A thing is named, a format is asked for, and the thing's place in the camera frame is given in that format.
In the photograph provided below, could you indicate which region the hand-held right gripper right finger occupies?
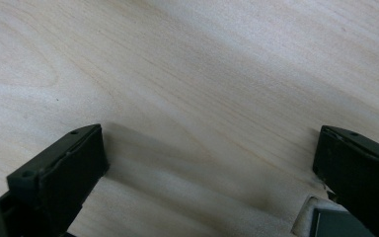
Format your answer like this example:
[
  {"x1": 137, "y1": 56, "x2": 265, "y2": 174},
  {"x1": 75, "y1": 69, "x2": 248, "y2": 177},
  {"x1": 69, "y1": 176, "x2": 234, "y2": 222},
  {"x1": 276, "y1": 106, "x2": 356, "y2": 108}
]
[{"x1": 312, "y1": 124, "x2": 379, "y2": 237}]

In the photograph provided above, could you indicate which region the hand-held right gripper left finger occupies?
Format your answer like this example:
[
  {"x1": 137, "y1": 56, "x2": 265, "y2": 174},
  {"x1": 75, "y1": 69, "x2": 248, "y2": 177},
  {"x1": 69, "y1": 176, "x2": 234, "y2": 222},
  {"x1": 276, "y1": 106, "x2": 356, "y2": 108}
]
[{"x1": 0, "y1": 123, "x2": 110, "y2": 237}]

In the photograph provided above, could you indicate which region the dark grey flat block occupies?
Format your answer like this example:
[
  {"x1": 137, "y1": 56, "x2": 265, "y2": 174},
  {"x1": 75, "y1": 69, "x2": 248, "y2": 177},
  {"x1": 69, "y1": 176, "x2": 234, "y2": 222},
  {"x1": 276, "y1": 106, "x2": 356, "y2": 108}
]
[{"x1": 309, "y1": 207, "x2": 377, "y2": 237}]

